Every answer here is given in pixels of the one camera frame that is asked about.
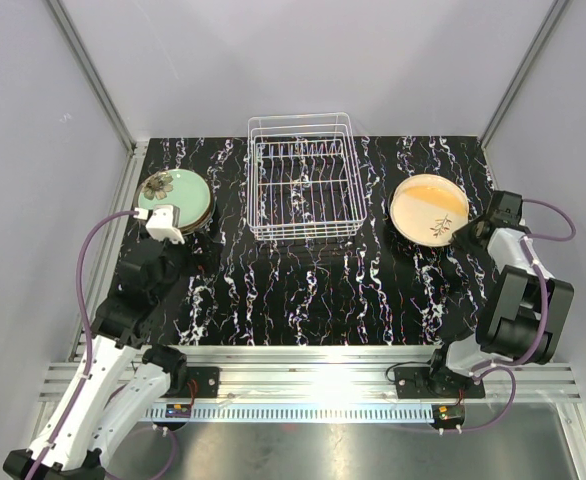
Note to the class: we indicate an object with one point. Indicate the aluminium mounting rail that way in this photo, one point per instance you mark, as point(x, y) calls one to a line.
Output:
point(327, 374)

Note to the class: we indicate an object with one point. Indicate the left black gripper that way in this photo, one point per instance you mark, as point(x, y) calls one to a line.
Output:
point(206, 261)

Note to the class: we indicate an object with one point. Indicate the left aluminium frame post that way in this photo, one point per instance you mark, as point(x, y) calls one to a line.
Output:
point(68, 30)

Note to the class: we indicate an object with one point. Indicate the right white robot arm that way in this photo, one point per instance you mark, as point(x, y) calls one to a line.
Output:
point(526, 311)

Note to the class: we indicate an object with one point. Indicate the aluminium frame post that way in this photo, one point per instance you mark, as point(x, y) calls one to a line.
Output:
point(68, 30)
point(541, 38)

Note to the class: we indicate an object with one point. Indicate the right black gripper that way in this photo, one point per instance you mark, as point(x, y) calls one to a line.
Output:
point(461, 235)

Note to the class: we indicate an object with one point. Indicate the right aluminium frame post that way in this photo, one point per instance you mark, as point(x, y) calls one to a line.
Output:
point(541, 38)

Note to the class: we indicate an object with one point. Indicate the dark plates under green plate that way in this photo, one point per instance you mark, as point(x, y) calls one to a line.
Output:
point(205, 220)

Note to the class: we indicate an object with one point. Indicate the white wire dish rack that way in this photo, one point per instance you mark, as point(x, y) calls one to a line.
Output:
point(303, 178)

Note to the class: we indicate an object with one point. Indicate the green plate with flower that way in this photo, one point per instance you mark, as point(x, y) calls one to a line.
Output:
point(184, 189)

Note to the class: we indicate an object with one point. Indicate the dark striped rim plate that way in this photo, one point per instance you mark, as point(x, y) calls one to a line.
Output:
point(422, 223)

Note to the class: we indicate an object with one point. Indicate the orange cream leaf plate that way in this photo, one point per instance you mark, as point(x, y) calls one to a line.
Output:
point(435, 190)

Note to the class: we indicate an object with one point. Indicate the white slotted cable duct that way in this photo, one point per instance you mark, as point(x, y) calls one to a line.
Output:
point(302, 413)

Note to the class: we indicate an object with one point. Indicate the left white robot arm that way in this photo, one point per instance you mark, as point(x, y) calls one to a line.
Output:
point(121, 374)

